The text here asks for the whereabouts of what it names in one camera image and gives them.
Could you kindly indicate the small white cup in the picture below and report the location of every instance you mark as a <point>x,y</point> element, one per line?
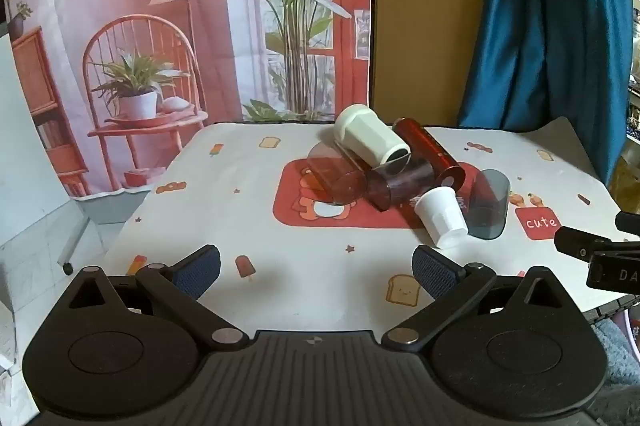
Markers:
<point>442,218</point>

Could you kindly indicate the white rolling panel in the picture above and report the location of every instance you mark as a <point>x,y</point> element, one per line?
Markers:
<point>30,145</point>

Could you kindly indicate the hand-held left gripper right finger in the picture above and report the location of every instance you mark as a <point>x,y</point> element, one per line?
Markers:
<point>435,273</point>

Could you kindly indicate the blue curtain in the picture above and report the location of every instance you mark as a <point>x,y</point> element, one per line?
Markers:
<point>550,30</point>

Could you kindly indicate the dark red metal cup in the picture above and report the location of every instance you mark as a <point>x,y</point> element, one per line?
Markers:
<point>430,150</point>

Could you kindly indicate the grey translucent cup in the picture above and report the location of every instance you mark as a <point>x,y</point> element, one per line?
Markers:
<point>487,206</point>

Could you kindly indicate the cream faceted cup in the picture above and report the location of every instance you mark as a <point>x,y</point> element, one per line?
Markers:
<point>365,133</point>

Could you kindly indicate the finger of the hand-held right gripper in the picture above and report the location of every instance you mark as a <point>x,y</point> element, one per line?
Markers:
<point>575,245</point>
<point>629,221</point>

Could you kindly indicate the clear brown glass cup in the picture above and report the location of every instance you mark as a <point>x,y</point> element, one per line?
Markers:
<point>335,178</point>

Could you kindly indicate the grey-blue rug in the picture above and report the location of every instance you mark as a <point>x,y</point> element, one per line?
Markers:
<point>620,356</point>

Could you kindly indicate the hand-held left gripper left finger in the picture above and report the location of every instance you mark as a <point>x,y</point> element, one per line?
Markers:
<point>199,273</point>

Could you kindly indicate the white printed tablecloth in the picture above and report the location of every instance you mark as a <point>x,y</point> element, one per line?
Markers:
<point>300,256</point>

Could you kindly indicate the dark purple translucent cup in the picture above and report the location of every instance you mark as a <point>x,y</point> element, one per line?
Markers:
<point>400,183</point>

